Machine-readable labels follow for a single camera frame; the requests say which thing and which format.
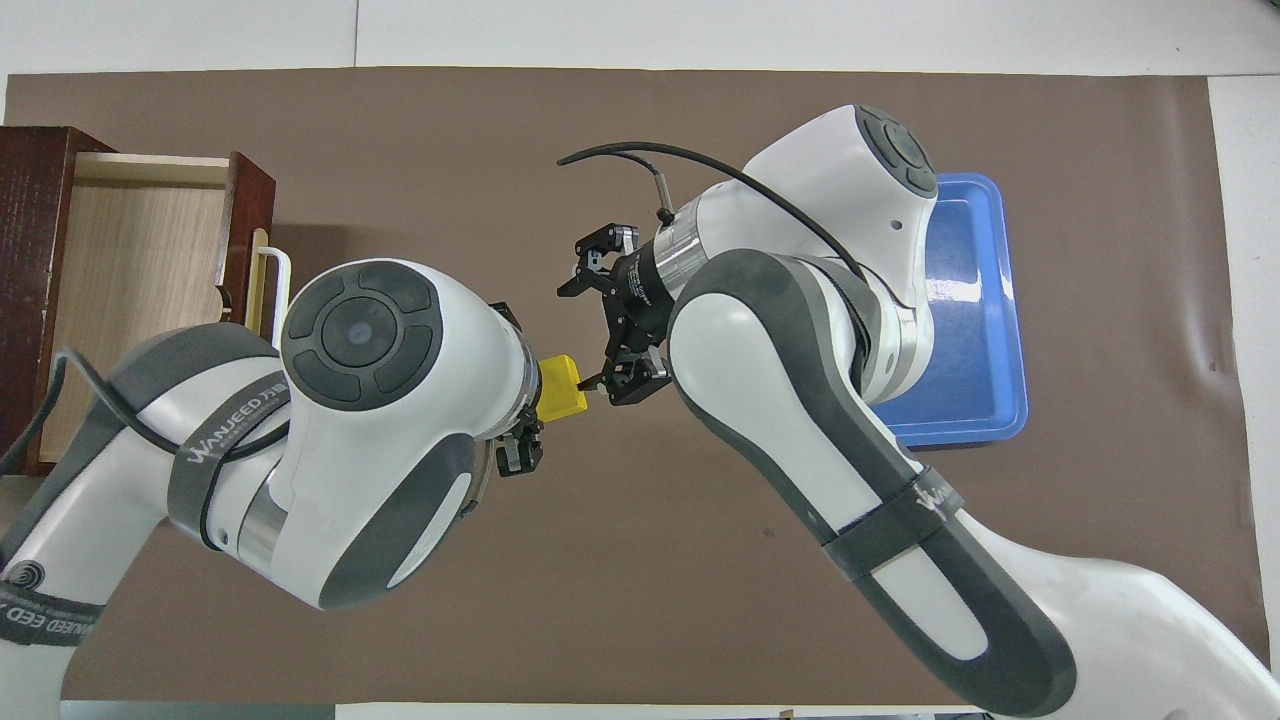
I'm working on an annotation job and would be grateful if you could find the blue plastic tray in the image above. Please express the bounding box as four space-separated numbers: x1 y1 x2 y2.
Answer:
868 172 1030 448

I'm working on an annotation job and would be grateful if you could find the white drawer handle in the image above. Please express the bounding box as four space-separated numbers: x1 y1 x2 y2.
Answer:
247 229 292 345

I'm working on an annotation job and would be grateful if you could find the wooden drawer cabinet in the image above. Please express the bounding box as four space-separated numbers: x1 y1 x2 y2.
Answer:
38 150 278 469

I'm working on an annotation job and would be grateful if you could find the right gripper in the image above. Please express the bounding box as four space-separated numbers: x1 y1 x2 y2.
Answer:
489 224 673 479

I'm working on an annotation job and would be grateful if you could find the black cable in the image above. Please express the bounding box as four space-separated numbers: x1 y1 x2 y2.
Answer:
556 142 869 283
0 345 297 554

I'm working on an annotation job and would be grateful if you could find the dark brown wooden cabinet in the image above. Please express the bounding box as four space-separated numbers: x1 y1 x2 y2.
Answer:
0 126 117 478

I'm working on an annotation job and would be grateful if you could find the yellow cube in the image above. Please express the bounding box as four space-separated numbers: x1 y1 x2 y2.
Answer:
538 354 590 422

